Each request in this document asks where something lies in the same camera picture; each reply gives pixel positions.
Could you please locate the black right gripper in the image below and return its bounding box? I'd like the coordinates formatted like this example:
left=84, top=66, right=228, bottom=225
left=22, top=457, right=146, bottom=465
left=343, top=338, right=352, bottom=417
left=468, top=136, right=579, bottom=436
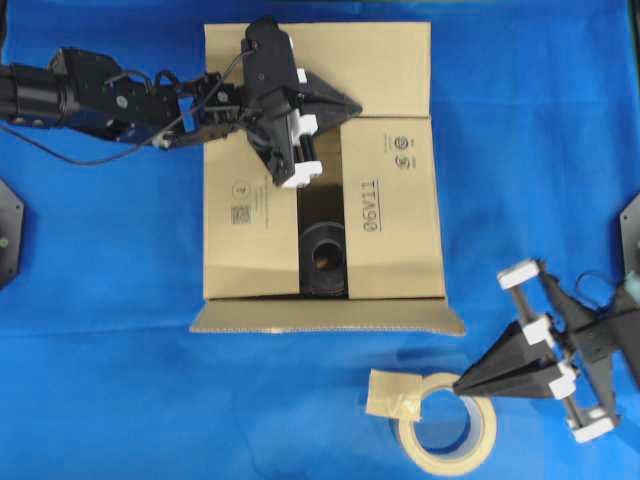
left=452, top=259, right=619, bottom=443

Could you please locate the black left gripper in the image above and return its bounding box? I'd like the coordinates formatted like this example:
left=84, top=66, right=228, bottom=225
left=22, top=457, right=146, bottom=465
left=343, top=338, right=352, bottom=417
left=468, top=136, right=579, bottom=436
left=219, top=68, right=362, bottom=188

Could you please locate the brown cardboard box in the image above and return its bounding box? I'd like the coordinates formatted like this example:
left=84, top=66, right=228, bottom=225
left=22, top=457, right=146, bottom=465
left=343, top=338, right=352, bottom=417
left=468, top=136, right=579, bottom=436
left=191, top=21, right=465, bottom=336

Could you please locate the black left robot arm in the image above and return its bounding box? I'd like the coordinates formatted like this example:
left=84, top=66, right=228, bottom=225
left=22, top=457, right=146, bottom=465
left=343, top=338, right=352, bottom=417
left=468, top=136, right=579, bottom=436
left=1, top=47, right=362, bottom=188

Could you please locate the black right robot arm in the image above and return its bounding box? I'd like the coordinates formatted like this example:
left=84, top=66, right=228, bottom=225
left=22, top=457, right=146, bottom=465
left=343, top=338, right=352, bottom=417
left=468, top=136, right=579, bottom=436
left=453, top=259, right=639, bottom=443

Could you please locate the black roll inside box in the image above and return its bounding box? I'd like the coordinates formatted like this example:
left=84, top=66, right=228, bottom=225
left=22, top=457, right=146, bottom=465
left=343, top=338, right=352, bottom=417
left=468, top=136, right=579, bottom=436
left=299, top=222, right=347, bottom=297

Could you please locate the beige packing tape roll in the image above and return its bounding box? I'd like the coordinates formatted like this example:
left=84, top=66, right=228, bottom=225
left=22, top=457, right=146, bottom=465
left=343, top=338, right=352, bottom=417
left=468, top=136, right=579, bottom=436
left=365, top=369, right=498, bottom=478

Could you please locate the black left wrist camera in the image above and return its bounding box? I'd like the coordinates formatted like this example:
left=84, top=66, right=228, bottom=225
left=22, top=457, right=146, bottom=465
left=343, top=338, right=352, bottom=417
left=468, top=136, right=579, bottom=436
left=241, top=16, right=299, bottom=104

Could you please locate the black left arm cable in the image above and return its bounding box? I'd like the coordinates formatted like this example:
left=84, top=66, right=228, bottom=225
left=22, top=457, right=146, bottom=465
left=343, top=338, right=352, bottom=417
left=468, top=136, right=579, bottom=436
left=0, top=124, right=166, bottom=165

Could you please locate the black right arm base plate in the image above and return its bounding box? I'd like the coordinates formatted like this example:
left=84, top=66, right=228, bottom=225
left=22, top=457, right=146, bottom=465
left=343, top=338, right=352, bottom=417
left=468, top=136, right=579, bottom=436
left=619, top=194, right=640, bottom=274

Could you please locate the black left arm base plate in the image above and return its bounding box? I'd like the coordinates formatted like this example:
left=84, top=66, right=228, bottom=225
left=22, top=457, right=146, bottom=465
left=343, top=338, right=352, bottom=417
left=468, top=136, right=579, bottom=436
left=0, top=180, right=24, bottom=288

